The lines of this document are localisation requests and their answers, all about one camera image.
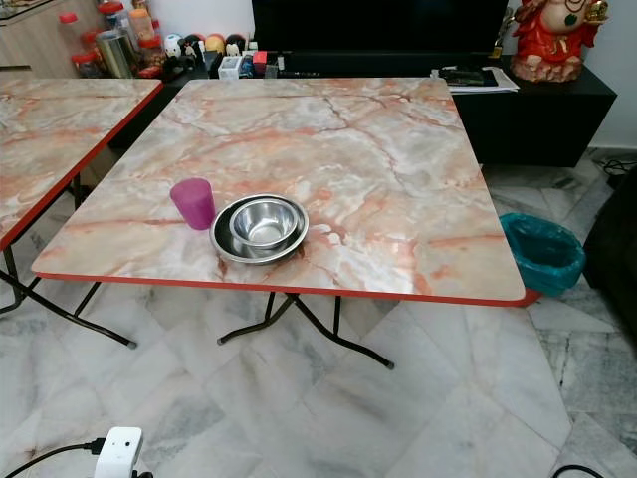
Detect light wooden cabinet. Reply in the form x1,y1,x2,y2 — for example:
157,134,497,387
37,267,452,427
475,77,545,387
0,0,106,81

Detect purple plastic cup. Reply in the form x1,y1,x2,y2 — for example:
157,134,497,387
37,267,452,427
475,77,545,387
169,177,217,231

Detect steel tumbler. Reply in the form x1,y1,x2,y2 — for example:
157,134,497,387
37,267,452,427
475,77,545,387
96,30,138,79

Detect black soundbar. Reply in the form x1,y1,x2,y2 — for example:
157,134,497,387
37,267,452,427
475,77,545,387
274,52,444,79

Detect small steel bowl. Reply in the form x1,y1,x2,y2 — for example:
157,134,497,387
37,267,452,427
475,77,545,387
229,198,299,248

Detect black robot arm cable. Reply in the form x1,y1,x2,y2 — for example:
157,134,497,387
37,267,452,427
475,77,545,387
5,438,106,478

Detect red and gold figurine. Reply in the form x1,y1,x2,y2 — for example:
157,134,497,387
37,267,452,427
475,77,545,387
510,0,610,84

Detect marble-top folding table red edge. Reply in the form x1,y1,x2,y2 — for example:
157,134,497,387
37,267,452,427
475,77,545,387
0,80,163,348
30,77,540,369

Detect large steel bowl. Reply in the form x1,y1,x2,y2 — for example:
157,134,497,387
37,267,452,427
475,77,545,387
210,193,310,266

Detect white paper sheets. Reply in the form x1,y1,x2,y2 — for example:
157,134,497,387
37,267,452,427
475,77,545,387
433,66,521,95

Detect red-lidded jar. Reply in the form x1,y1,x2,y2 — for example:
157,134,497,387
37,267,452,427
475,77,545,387
100,0,128,33
137,37,165,79

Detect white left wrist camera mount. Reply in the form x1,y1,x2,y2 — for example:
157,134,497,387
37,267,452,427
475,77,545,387
95,426,143,478

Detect black flat television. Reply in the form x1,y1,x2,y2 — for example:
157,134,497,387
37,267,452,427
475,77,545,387
252,0,511,53

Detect black flat device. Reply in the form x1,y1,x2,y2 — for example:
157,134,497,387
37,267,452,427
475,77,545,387
443,69,497,88

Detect bin with teal bag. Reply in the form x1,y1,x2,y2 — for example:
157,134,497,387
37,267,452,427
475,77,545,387
500,212,586,297

